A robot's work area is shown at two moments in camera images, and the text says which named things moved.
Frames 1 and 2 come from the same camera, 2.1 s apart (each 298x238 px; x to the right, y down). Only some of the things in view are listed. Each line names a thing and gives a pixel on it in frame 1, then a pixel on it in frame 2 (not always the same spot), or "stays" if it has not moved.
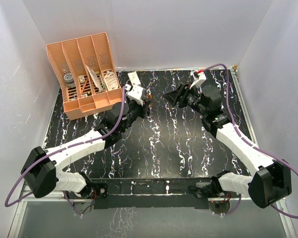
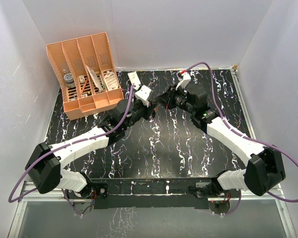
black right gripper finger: (174, 97) to (164, 99)
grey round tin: (69, 79) stays
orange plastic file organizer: (84, 66) stays
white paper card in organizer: (95, 78) stays
